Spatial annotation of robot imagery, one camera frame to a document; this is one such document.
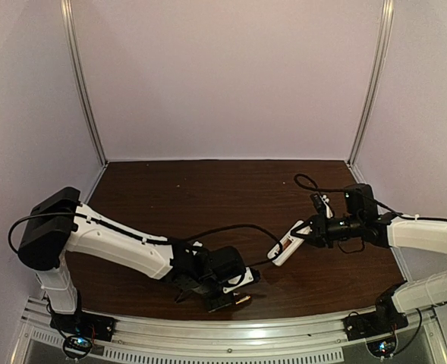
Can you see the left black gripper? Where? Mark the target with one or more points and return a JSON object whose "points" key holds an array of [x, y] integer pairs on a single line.
{"points": [[203, 290]]}

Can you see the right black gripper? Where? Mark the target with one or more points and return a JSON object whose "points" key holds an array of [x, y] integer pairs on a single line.
{"points": [[316, 230]]}

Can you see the white remote control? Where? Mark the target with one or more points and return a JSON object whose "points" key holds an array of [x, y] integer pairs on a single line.
{"points": [[283, 250]]}

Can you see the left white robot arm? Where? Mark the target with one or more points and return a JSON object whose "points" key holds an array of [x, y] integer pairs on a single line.
{"points": [[62, 224]]}

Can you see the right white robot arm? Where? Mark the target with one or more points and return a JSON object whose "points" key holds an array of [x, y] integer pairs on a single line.
{"points": [[389, 230]]}

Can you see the gold battery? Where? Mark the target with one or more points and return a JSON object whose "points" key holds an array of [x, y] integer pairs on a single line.
{"points": [[242, 299]]}

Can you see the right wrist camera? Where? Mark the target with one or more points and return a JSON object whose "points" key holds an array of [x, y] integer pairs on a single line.
{"points": [[321, 205]]}

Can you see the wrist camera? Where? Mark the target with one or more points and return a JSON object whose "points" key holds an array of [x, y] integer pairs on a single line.
{"points": [[251, 276], [321, 205]]}

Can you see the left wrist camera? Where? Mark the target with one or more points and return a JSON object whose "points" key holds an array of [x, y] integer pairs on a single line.
{"points": [[251, 276]]}

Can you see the front aluminium rail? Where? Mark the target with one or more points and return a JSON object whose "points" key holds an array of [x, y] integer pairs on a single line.
{"points": [[312, 339]]}

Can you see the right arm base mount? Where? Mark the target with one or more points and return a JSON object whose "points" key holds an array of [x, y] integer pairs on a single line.
{"points": [[380, 334]]}

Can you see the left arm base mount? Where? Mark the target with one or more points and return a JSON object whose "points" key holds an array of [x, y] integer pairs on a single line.
{"points": [[81, 331]]}

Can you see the right aluminium frame post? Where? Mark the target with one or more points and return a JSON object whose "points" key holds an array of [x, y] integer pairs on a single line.
{"points": [[379, 59]]}

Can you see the aluminium frame post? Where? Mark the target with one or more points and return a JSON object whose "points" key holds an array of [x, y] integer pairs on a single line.
{"points": [[379, 59], [80, 81]]}

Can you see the left aluminium frame post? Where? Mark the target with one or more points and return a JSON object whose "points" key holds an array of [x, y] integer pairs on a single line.
{"points": [[80, 81]]}

